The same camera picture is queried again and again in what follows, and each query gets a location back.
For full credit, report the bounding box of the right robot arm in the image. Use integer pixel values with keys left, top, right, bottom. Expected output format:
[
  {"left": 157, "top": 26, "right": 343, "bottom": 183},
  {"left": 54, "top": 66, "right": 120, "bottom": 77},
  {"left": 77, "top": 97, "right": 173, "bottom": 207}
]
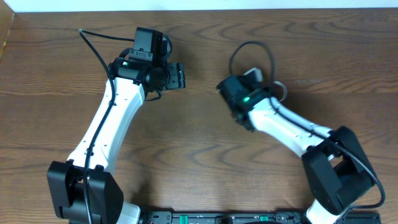
[{"left": 216, "top": 75, "right": 376, "bottom": 223}]

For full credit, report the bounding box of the right camera cable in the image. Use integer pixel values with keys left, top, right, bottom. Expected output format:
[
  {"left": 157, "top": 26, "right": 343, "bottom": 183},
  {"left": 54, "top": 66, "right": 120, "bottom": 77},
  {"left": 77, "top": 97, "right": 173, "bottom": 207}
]
[{"left": 229, "top": 40, "right": 386, "bottom": 210}]

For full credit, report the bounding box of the left camera cable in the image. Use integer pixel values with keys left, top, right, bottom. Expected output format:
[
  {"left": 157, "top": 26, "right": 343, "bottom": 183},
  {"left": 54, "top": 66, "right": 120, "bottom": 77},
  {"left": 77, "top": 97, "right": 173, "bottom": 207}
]
[{"left": 78, "top": 28, "right": 135, "bottom": 224}]

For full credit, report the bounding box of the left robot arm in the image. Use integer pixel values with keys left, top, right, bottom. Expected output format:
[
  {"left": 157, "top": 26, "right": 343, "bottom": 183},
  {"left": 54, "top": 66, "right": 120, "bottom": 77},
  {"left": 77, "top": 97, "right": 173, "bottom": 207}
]
[{"left": 47, "top": 27, "right": 185, "bottom": 224}]

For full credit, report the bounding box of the camera cable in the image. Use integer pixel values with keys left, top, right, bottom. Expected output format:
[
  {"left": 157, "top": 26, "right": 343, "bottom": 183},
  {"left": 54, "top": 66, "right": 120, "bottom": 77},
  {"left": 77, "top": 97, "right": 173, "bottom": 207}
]
[
  {"left": 229, "top": 40, "right": 386, "bottom": 210},
  {"left": 78, "top": 28, "right": 135, "bottom": 224}
]

